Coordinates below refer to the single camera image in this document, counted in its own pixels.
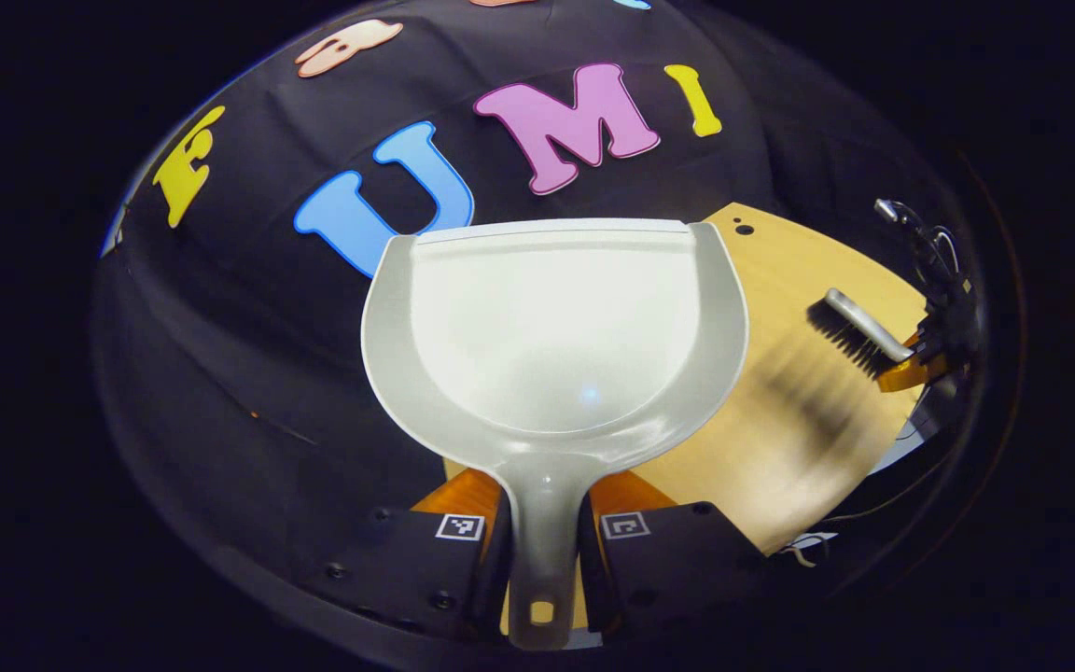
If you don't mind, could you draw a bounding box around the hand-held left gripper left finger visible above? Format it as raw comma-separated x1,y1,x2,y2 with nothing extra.
290,467,512,645

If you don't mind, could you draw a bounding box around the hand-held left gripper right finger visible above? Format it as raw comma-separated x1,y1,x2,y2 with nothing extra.
578,469,772,636

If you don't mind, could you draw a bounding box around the small white broom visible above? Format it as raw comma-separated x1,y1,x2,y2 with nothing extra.
805,287,916,379

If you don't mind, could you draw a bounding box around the white plastic dustpan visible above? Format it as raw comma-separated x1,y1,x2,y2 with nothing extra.
360,218,749,651

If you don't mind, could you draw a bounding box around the wooden desktop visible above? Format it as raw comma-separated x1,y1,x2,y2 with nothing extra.
444,203,930,636

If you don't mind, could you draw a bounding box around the black backdrop cloth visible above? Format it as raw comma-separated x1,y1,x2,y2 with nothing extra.
94,0,958,598

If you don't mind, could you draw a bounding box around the grey cable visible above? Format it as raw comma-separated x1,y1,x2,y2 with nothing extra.
874,198,960,281

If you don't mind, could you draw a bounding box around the white cable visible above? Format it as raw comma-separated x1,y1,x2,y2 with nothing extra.
778,532,839,568

